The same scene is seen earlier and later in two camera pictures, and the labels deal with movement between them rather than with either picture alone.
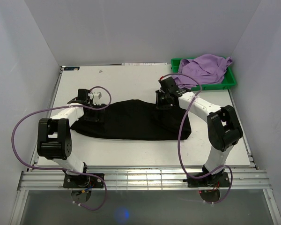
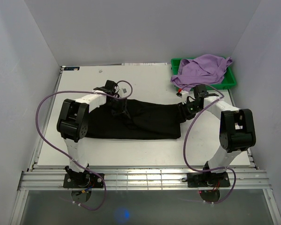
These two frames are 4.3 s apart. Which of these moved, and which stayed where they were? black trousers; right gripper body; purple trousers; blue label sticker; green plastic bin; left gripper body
Moved: right gripper body; left gripper body
Stayed: purple trousers; green plastic bin; blue label sticker; black trousers
